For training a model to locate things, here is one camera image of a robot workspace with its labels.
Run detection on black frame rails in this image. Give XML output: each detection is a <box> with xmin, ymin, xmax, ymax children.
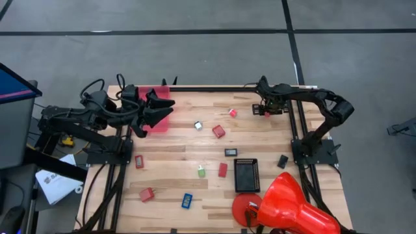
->
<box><xmin>77</xmin><ymin>126</ymin><xmax>134</xmax><ymax>233</ymax></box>
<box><xmin>287</xmin><ymin>99</ymin><xmax>355</xmax><ymax>234</ymax></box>

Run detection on red cube charger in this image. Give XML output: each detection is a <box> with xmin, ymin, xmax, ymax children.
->
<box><xmin>212</xmin><ymin>124</ymin><xmax>227</xmax><ymax>139</ymax></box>

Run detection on red plug adapter with prongs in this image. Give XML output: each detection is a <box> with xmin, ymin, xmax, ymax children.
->
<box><xmin>138</xmin><ymin>187</ymin><xmax>156</xmax><ymax>203</ymax></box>

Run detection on yellow tool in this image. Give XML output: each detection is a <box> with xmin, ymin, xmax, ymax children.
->
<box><xmin>60</xmin><ymin>135</ymin><xmax>75</xmax><ymax>148</ymax></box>

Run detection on monitor with blue screen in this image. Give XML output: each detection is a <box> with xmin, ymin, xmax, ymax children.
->
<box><xmin>0</xmin><ymin>62</ymin><xmax>43</xmax><ymax>105</ymax></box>

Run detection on black left frame rails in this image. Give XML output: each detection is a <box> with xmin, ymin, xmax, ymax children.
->
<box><xmin>77</xmin><ymin>126</ymin><xmax>134</xmax><ymax>233</ymax></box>

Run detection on white paper booklet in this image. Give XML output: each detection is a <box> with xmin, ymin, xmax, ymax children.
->
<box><xmin>34</xmin><ymin>154</ymin><xmax>85</xmax><ymax>205</ymax></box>

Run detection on black computer mouse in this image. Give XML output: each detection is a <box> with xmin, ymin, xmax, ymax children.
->
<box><xmin>0</xmin><ymin>205</ymin><xmax>26</xmax><ymax>234</ymax></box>

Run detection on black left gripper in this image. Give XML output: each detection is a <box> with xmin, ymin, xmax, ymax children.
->
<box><xmin>122</xmin><ymin>84</ymin><xmax>176</xmax><ymax>138</ymax></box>

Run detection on black right frame rails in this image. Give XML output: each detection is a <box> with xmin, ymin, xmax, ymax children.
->
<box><xmin>287</xmin><ymin>99</ymin><xmax>355</xmax><ymax>234</ymax></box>

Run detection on blue small display meter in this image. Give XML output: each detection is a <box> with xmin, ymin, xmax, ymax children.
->
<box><xmin>181</xmin><ymin>192</ymin><xmax>193</xmax><ymax>209</ymax></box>

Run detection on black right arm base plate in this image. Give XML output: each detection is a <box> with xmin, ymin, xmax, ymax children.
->
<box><xmin>291</xmin><ymin>138</ymin><xmax>339</xmax><ymax>166</ymax></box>

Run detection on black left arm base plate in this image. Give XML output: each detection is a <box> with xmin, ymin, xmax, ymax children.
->
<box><xmin>86</xmin><ymin>138</ymin><xmax>134</xmax><ymax>165</ymax></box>

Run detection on grey cabinet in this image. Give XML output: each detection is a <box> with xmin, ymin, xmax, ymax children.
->
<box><xmin>0</xmin><ymin>79</ymin><xmax>38</xmax><ymax>170</ymax></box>

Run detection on black mesh tray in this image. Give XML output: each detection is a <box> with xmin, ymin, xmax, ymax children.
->
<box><xmin>233</xmin><ymin>158</ymin><xmax>261</xmax><ymax>194</ymax></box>

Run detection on black back frame rail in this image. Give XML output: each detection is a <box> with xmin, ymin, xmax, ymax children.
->
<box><xmin>168</xmin><ymin>86</ymin><xmax>261</xmax><ymax>92</ymax></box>

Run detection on red desk lamp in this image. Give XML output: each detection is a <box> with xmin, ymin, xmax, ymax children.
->
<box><xmin>231</xmin><ymin>172</ymin><xmax>341</xmax><ymax>234</ymax></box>

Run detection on black desk bar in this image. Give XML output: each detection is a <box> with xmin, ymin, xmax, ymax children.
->
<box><xmin>22</xmin><ymin>148</ymin><xmax>88</xmax><ymax>183</ymax></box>

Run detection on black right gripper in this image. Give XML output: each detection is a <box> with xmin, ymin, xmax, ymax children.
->
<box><xmin>252</xmin><ymin>99</ymin><xmax>290</xmax><ymax>117</ymax></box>

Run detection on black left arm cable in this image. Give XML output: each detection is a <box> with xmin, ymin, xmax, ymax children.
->
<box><xmin>79</xmin><ymin>73</ymin><xmax>140</xmax><ymax>118</ymax></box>

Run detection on pink translucent plastic bin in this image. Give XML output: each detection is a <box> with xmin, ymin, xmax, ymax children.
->
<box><xmin>136</xmin><ymin>85</ymin><xmax>172</xmax><ymax>133</ymax></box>

